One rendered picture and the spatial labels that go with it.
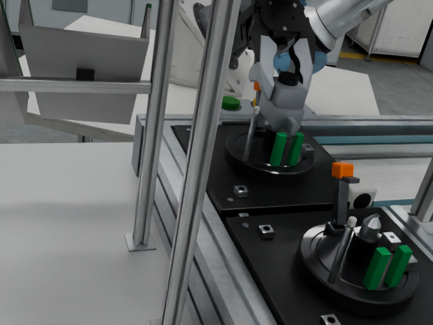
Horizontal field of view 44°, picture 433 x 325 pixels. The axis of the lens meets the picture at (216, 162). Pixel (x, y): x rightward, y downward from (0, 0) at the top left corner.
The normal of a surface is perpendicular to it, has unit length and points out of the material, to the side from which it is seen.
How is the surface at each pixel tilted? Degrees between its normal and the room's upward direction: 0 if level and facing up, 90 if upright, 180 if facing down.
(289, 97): 91
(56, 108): 135
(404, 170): 0
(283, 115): 91
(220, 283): 0
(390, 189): 0
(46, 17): 90
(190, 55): 90
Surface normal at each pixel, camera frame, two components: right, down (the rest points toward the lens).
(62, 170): 0.16, -0.86
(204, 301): -0.93, 0.03
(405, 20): 0.19, 0.52
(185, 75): -0.14, 0.48
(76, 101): -0.01, 0.97
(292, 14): 0.35, -0.15
